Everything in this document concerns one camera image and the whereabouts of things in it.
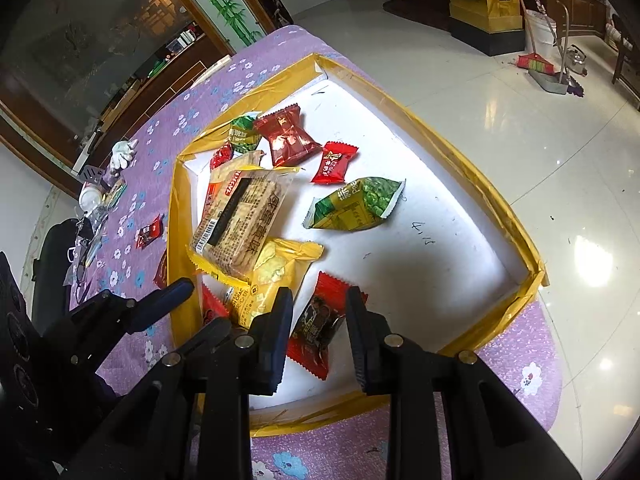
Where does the dark green snack packet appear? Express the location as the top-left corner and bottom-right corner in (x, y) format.
(229, 112), (263, 155)

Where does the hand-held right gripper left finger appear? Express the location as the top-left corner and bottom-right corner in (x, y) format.
(60, 287), (295, 480)

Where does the purple floral tablecloth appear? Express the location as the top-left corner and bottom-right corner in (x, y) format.
(65, 24), (563, 480)

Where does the white foam box yellow tape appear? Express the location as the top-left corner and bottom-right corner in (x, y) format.
(167, 52), (548, 438)

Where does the orange cracker packet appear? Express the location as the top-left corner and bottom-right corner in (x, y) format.
(207, 150), (266, 211)

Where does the wooden cabinet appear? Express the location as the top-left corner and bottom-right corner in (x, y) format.
(0, 0), (236, 181)

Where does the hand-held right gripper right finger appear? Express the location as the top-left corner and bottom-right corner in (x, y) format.
(346, 286), (583, 480)

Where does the white bucket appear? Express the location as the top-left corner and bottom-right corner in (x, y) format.
(522, 9), (557, 46)

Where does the dark red snack packet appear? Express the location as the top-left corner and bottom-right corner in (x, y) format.
(252, 103), (322, 167)

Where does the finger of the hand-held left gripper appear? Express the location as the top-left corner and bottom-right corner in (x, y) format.
(125, 277), (196, 333)
(70, 290), (138, 361)

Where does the gold pillar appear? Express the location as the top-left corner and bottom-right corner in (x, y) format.
(447, 0), (526, 56)

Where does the colourful green packet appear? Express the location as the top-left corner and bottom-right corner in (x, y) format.
(102, 177), (128, 208)

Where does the dark chair back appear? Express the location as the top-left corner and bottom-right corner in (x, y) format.
(250, 0), (293, 36)

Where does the black chair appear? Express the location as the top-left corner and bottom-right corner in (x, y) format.
(30, 220), (83, 321)

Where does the yellow cracker packet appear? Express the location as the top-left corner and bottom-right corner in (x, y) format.
(220, 237), (325, 331)

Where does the green pea snack packet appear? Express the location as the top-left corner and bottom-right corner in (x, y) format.
(304, 176), (405, 232)

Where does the wooden chair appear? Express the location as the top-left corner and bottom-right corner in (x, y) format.
(610, 10), (640, 111)

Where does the broom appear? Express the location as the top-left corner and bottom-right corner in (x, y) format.
(507, 0), (556, 76)

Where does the small red candy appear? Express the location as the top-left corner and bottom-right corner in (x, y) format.
(209, 142), (236, 171)

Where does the bamboo painting panel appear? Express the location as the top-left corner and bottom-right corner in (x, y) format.
(165, 0), (271, 53)

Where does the metal kettle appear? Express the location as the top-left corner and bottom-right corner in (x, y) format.
(564, 44), (588, 73)

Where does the white glove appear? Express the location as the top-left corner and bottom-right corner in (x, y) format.
(110, 140), (140, 168)

